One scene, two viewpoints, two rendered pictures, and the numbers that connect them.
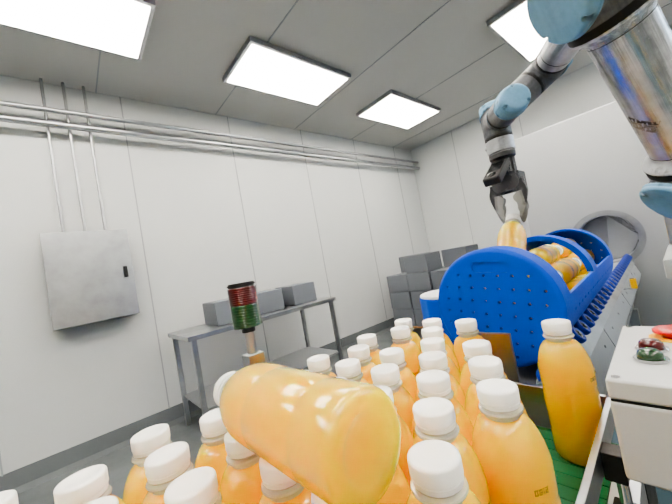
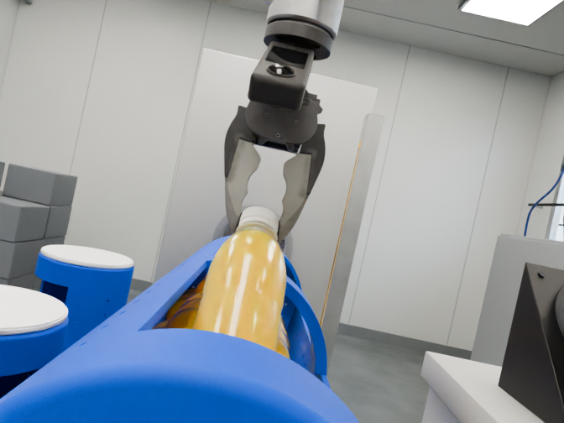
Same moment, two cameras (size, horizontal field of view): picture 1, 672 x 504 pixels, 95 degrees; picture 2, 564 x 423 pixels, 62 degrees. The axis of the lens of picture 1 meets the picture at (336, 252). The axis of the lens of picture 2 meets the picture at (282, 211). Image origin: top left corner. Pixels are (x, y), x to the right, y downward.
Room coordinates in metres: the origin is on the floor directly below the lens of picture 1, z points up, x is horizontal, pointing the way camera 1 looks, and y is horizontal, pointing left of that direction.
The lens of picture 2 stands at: (0.58, -0.18, 1.32)
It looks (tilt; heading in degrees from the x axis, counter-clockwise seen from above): 1 degrees down; 311
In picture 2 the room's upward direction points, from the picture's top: 12 degrees clockwise
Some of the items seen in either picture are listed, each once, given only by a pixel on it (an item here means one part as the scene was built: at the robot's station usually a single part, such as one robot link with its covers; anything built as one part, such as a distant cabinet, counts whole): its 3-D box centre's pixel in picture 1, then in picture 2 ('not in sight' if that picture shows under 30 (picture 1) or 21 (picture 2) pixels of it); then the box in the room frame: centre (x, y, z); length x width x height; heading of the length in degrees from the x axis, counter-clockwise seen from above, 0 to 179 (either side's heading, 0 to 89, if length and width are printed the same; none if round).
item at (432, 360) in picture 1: (433, 363); not in sight; (0.45, -0.11, 1.10); 0.04 x 0.04 x 0.02
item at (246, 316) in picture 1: (246, 315); not in sight; (0.70, 0.23, 1.18); 0.06 x 0.06 x 0.05
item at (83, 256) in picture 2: not in sight; (89, 256); (1.97, -0.94, 1.03); 0.28 x 0.28 x 0.01
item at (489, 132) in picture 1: (495, 121); not in sight; (0.91, -0.54, 1.59); 0.09 x 0.08 x 0.11; 170
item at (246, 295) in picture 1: (242, 295); not in sight; (0.70, 0.23, 1.23); 0.06 x 0.06 x 0.04
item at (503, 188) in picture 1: (506, 173); (286, 94); (0.92, -0.55, 1.44); 0.09 x 0.08 x 0.12; 133
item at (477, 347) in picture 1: (477, 351); not in sight; (0.46, -0.18, 1.10); 0.04 x 0.04 x 0.02
